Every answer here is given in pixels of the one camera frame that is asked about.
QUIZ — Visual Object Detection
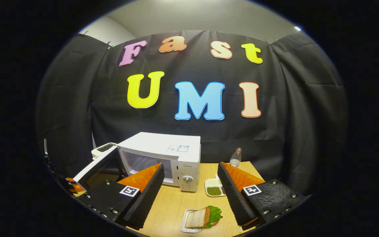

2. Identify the white divided dish of beans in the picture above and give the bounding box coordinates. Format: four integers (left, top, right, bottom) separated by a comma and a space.
205, 174, 227, 198

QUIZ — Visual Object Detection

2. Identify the clear water bottle red label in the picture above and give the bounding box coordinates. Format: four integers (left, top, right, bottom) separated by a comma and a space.
229, 147, 242, 169

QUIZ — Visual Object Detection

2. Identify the lettuce sandwich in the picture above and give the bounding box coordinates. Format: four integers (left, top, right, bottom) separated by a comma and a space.
185, 205, 224, 229

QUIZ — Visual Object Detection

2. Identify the white microwave oven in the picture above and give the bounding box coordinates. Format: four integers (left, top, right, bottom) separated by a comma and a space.
73, 132, 202, 193

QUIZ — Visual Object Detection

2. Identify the black backdrop cloth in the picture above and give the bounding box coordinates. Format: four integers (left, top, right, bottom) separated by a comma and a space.
35, 30, 349, 195

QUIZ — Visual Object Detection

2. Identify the white toaster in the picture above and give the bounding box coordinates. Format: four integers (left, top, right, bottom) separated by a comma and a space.
91, 142, 118, 160

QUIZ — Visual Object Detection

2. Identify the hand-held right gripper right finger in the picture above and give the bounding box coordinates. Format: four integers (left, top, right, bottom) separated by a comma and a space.
217, 162, 306, 231

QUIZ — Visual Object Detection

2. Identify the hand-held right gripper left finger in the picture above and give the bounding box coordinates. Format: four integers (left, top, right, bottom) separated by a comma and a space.
78, 163, 165, 231

